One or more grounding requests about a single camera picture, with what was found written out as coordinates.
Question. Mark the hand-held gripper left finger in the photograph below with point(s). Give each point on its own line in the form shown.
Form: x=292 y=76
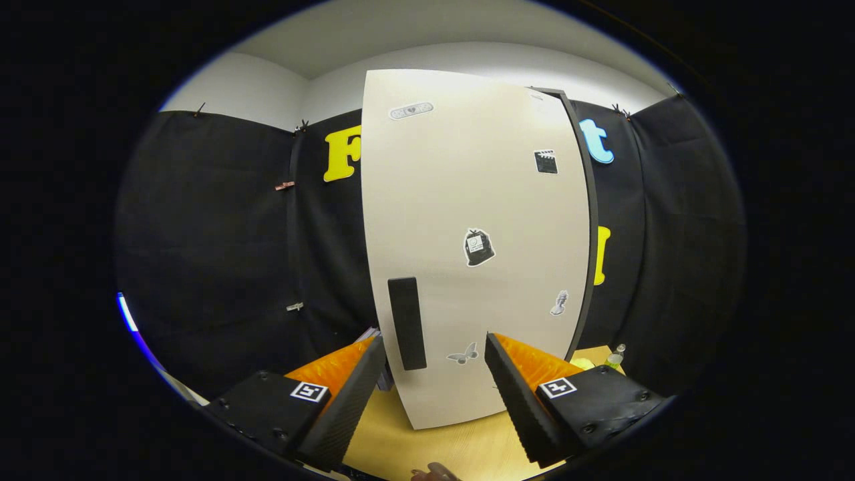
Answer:
x=347 y=407

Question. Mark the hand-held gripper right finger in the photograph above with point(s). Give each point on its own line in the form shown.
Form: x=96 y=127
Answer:
x=521 y=407

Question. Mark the grey shoe cabinet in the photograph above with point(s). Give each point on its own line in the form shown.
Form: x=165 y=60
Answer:
x=594 y=220

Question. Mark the beige shoe cabinet door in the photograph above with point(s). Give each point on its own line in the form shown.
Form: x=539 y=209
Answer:
x=467 y=200

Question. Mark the blue book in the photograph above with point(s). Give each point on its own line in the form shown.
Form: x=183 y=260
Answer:
x=385 y=382

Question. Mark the yellow-green round object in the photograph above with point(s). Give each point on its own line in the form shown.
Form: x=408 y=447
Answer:
x=581 y=363

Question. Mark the white book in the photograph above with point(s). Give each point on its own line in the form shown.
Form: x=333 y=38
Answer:
x=369 y=333

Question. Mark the green label plastic bottle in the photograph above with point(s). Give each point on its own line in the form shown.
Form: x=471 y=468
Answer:
x=616 y=357

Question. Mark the black backdrop cloth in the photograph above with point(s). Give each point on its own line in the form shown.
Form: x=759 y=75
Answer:
x=214 y=267

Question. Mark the black cloth clip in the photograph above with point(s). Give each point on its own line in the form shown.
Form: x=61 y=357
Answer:
x=302 y=125
x=621 y=111
x=674 y=89
x=199 y=109

